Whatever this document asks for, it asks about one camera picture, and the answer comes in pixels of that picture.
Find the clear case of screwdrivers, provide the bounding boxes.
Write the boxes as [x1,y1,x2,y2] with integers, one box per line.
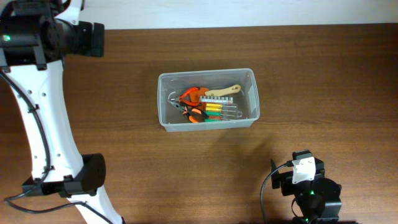
[205,103,243,122]

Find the orange perforated bar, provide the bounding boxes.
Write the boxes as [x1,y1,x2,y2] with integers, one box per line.
[199,96,233,105]

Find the orange-black needle-nose pliers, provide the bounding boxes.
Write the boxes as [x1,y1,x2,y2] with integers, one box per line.
[167,100,209,123]

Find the orange scraper with wooden handle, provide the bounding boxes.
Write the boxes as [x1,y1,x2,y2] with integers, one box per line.
[189,85,241,103]

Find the red-handled side cutters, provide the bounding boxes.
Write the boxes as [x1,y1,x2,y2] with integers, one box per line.
[172,86,201,106]

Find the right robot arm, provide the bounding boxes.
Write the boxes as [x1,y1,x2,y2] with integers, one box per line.
[271,149,342,224]

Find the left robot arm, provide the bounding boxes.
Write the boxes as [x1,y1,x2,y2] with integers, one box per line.
[1,0,124,223]

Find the clear plastic container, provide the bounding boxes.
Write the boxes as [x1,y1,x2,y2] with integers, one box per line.
[157,68,260,132]

